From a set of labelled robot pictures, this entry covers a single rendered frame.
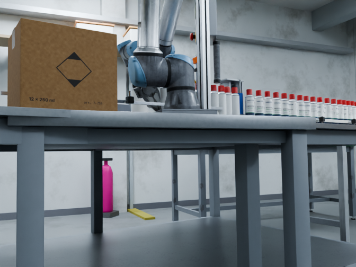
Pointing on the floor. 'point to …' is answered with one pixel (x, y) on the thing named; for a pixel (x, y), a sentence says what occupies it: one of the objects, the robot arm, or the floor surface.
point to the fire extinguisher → (107, 194)
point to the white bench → (201, 212)
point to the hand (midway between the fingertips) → (158, 109)
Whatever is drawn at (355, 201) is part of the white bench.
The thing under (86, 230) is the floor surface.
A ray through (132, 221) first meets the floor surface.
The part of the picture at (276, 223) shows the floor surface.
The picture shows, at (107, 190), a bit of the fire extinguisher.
